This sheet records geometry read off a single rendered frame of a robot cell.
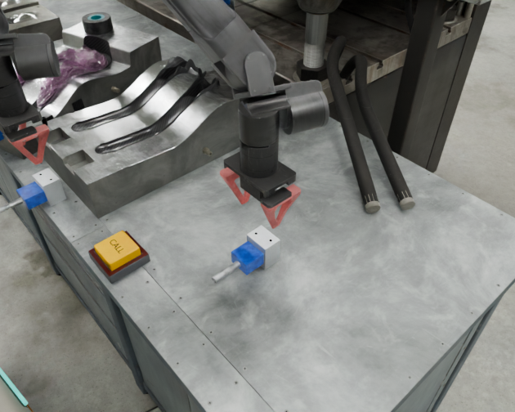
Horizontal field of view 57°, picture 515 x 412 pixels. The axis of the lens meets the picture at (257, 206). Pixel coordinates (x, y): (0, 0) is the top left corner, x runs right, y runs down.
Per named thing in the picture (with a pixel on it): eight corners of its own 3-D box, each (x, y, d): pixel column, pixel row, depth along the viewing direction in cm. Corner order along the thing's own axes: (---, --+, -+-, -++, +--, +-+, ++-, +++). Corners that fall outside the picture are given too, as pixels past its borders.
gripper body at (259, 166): (253, 154, 78) (253, 114, 73) (297, 182, 73) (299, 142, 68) (222, 169, 75) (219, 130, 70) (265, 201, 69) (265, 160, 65)
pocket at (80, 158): (78, 185, 95) (73, 170, 92) (66, 172, 98) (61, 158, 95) (99, 175, 97) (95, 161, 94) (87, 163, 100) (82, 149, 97)
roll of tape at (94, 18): (82, 35, 133) (78, 23, 131) (87, 24, 139) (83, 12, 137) (111, 34, 134) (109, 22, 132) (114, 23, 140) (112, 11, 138)
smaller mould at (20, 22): (5, 55, 149) (-3, 33, 144) (-12, 40, 157) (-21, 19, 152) (65, 38, 159) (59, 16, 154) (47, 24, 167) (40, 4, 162)
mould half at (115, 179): (97, 219, 95) (81, 165, 86) (44, 159, 109) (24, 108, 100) (279, 127, 119) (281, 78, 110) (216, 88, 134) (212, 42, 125)
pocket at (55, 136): (55, 160, 101) (50, 145, 98) (44, 149, 104) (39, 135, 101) (75, 151, 103) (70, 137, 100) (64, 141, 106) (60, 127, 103)
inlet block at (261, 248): (223, 298, 81) (221, 279, 77) (205, 281, 84) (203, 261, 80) (279, 260, 87) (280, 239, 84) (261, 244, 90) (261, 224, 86)
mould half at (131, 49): (24, 159, 109) (6, 118, 102) (-45, 127, 119) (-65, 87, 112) (163, 72, 141) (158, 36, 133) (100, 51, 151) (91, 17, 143)
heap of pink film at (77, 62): (47, 110, 114) (36, 81, 109) (-2, 91, 121) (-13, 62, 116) (122, 68, 130) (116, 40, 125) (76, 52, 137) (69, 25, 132)
